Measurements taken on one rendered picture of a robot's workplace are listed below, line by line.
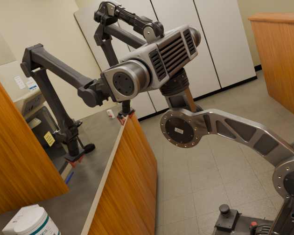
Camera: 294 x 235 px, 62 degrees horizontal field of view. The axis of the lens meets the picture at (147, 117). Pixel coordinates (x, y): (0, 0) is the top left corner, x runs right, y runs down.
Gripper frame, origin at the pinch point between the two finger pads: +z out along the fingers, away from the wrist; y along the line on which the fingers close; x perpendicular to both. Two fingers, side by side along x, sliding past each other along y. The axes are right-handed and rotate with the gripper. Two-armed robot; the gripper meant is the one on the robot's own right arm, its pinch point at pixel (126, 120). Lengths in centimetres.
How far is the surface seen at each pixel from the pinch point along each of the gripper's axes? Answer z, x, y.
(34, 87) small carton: -33, -40, 37
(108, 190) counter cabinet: 16, 19, 46
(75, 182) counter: 12, 0, 54
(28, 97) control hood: -37, -28, 51
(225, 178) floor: 79, 73, -60
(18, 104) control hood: -35, -29, 56
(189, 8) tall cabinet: -16, -71, -277
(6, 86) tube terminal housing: -39, -44, 51
